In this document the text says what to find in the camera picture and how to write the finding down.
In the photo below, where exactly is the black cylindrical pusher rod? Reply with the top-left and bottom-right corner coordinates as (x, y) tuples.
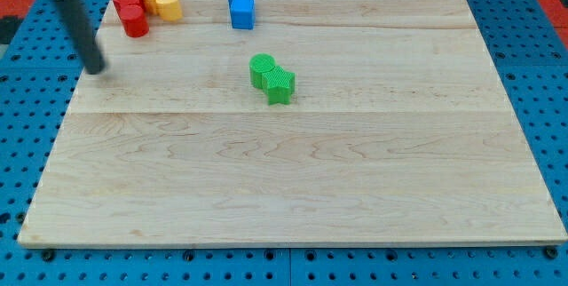
(53, 0), (106, 75)

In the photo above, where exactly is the yellow heart block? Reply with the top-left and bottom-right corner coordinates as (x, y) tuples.
(155, 0), (183, 21)

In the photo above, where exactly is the green star block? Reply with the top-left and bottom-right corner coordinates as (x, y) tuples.
(262, 66), (296, 105)

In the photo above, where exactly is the red cylinder block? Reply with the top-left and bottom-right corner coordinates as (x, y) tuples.
(118, 4), (149, 38)

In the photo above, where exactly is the blue cube block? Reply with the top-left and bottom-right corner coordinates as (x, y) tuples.
(230, 0), (255, 30)

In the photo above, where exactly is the green cylinder block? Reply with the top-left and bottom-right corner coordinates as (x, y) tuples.
(248, 53), (276, 89)

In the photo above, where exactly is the light wooden board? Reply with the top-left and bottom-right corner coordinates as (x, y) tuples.
(18, 0), (567, 249)

